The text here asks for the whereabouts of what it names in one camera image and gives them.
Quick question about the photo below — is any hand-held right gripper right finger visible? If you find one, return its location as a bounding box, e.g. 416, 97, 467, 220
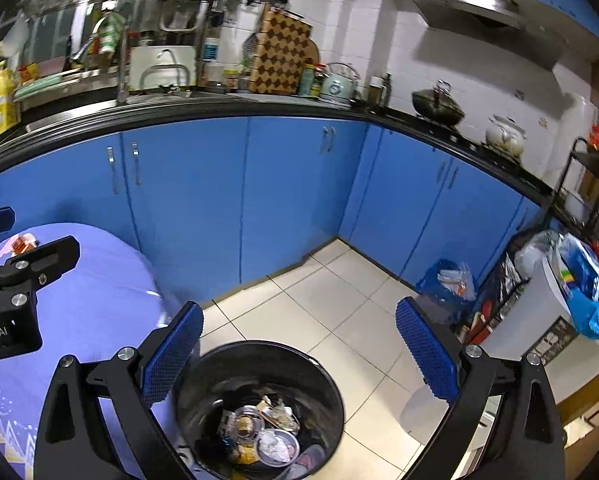
396, 297, 566, 480

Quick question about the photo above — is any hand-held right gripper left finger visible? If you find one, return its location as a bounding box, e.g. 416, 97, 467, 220
34, 301, 204, 480

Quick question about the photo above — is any black round trash bin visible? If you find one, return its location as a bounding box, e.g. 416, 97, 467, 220
172, 340, 345, 480

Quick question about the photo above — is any yellow wrapper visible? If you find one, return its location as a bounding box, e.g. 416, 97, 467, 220
230, 442, 260, 466

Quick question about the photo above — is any pink tissue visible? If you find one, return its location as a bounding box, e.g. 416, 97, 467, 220
284, 442, 326, 478

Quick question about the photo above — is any red packet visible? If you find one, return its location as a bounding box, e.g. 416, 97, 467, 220
12, 234, 40, 257

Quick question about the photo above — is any purple tablecloth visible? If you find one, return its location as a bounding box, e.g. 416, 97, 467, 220
0, 222, 203, 480

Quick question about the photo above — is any grey bin with blue bag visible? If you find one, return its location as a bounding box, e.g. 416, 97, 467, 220
415, 259, 477, 326

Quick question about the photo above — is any small round cup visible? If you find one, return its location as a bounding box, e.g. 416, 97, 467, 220
257, 429, 300, 467

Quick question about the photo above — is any white plastic bag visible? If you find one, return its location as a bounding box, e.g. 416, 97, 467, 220
514, 230, 560, 281

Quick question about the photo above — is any blue kitchen cabinet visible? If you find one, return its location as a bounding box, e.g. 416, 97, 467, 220
0, 115, 545, 303

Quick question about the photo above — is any blue plastic bag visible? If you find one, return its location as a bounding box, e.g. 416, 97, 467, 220
557, 232, 599, 341

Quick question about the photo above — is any steel sink faucet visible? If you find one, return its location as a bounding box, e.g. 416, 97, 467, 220
72, 15, 131, 106

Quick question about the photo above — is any green white hanging cloth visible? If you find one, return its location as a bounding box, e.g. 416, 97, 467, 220
97, 10, 126, 56

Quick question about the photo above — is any white ceramic pot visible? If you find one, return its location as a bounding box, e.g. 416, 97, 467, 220
486, 115, 527, 157

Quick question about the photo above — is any black metal shelf rack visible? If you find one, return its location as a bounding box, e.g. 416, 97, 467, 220
459, 137, 599, 343

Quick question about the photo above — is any black wok with glass lid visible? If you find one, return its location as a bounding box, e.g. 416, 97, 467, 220
412, 80, 466, 126

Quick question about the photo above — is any black kitchen countertop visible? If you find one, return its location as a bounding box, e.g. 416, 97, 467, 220
0, 91, 555, 201

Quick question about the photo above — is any mint green kettle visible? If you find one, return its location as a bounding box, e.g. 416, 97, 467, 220
321, 62, 361, 106

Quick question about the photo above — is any yellow lid jar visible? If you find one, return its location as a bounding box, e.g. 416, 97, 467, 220
299, 62, 316, 97

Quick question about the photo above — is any checkered wooden cutting board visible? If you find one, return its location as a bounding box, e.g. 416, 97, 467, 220
250, 7, 313, 96

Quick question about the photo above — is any steel range hood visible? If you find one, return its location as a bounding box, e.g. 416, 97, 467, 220
412, 0, 569, 68

